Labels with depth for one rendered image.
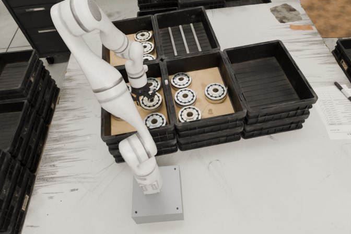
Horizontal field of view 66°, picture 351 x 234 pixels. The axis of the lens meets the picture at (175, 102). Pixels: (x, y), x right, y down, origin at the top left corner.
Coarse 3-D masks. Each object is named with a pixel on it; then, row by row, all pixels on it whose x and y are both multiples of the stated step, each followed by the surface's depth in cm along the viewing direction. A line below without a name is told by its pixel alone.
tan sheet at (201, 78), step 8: (192, 72) 139; (200, 72) 138; (208, 72) 138; (216, 72) 137; (200, 80) 135; (208, 80) 134; (216, 80) 134; (192, 88) 132; (200, 88) 132; (200, 96) 128; (200, 104) 125; (208, 104) 125; (216, 104) 125; (224, 104) 124; (176, 112) 124; (208, 112) 122; (216, 112) 122; (224, 112) 121; (232, 112) 121
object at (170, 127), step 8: (144, 64) 131; (152, 64) 131; (160, 64) 130; (168, 96) 117; (168, 104) 114; (152, 128) 108; (160, 128) 107; (168, 128) 107; (104, 136) 107; (112, 136) 107; (120, 136) 106; (128, 136) 107
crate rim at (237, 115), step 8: (184, 56) 132; (192, 56) 132; (224, 56) 130; (224, 64) 127; (168, 80) 123; (232, 80) 121; (168, 88) 120; (240, 96) 114; (240, 112) 109; (176, 120) 109; (192, 120) 108; (200, 120) 108; (208, 120) 108; (216, 120) 108; (224, 120) 109
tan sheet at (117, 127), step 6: (156, 78) 138; (162, 90) 133; (162, 96) 130; (138, 108) 127; (162, 108) 126; (144, 114) 125; (162, 114) 124; (114, 120) 124; (114, 126) 122; (120, 126) 122; (126, 126) 121; (132, 126) 121; (114, 132) 120; (120, 132) 120; (126, 132) 119
